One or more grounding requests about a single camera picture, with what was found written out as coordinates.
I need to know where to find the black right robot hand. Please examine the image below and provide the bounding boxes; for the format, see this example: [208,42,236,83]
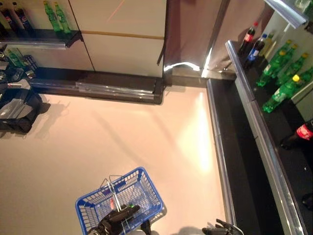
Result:
[202,219,243,235]

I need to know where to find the black long base shelf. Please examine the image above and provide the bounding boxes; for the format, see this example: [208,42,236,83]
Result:
[29,68,164,106]

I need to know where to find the black bulky equipment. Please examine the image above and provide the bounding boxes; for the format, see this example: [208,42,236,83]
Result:
[0,60,43,134]

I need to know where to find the black short shelf board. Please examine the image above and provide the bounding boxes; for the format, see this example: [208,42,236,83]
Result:
[0,28,83,51]

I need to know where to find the blue plastic shopping basket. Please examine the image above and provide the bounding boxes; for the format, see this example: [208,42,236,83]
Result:
[75,166,165,235]

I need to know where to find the green snack bag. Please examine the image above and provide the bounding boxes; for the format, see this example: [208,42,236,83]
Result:
[294,0,313,12]

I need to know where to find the black shelf board with bottles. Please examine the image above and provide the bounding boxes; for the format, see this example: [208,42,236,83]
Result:
[224,40,313,235]

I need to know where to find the cola bottle red cap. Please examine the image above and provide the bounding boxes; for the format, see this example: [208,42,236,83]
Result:
[280,119,313,150]
[238,22,259,58]

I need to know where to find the yellow drink bottle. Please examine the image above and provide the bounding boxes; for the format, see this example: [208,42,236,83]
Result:
[259,31,277,58]

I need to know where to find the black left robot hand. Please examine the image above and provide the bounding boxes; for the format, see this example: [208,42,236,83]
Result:
[97,204,141,235]

